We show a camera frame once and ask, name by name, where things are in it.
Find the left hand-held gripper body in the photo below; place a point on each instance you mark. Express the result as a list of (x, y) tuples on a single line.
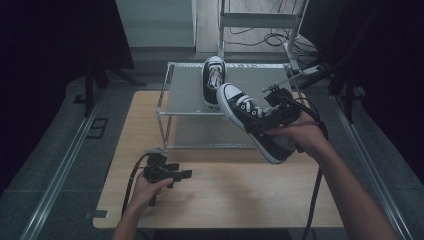
[(156, 173)]

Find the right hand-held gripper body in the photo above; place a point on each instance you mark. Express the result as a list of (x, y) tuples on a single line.
[(283, 110)]

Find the black canvas sneaker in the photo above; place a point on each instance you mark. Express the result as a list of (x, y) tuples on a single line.
[(240, 115), (210, 90)]

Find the grey metal shoe rack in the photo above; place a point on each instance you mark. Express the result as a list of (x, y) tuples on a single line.
[(186, 93)]

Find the person's left hand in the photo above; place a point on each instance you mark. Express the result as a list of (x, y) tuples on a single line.
[(146, 193)]

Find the person's right hand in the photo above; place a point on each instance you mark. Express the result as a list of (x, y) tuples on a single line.
[(305, 135)]

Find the white power strip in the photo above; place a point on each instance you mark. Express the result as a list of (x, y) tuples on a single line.
[(313, 70)]

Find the black tripod stand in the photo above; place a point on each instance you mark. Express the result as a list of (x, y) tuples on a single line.
[(89, 90), (346, 90)]

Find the white metal stand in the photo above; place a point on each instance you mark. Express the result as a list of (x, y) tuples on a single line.
[(258, 20)]

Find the dark curtain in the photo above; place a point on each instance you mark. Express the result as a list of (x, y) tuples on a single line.
[(393, 66), (40, 66)]

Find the white cabinet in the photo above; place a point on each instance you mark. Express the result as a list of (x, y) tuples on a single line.
[(156, 23)]

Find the black floor socket frame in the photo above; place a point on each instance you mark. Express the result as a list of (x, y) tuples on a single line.
[(89, 128)]

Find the metal floor rail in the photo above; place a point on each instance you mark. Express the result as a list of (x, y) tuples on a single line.
[(370, 166), (63, 166)]

